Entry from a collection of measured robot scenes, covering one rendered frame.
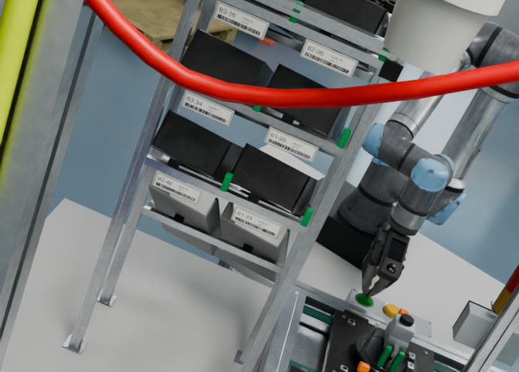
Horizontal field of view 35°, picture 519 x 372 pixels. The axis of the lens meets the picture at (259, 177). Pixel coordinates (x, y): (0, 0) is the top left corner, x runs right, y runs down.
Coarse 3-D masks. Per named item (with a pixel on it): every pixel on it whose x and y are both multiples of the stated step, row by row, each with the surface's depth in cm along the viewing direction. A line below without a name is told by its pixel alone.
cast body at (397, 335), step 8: (392, 320) 174; (400, 320) 171; (408, 320) 171; (392, 328) 171; (400, 328) 170; (408, 328) 170; (392, 336) 171; (400, 336) 171; (408, 336) 170; (384, 344) 172; (392, 344) 171; (400, 344) 171; (408, 344) 171; (392, 352) 170
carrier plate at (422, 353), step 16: (336, 320) 184; (336, 336) 179; (352, 336) 181; (336, 352) 174; (416, 352) 185; (432, 352) 187; (336, 368) 170; (352, 368) 171; (416, 368) 180; (432, 368) 182
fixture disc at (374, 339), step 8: (360, 336) 178; (376, 336) 181; (360, 344) 176; (368, 344) 177; (376, 344) 178; (352, 352) 176; (368, 352) 175; (376, 352) 176; (408, 352) 180; (360, 360) 173; (368, 360) 172; (376, 360) 173; (392, 360) 175; (376, 368) 171; (384, 368) 172; (400, 368) 174
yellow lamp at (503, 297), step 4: (504, 288) 151; (500, 292) 153; (504, 292) 151; (508, 292) 150; (500, 296) 152; (504, 296) 151; (508, 296) 150; (496, 300) 153; (500, 300) 151; (504, 300) 151; (496, 304) 152; (500, 304) 151; (504, 304) 151; (496, 308) 152; (500, 308) 151; (496, 312) 152
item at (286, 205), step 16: (240, 160) 148; (256, 160) 148; (272, 160) 147; (240, 176) 148; (256, 176) 148; (272, 176) 147; (288, 176) 147; (304, 176) 146; (256, 192) 148; (272, 192) 147; (288, 192) 147; (304, 192) 149; (288, 208) 146; (304, 208) 162
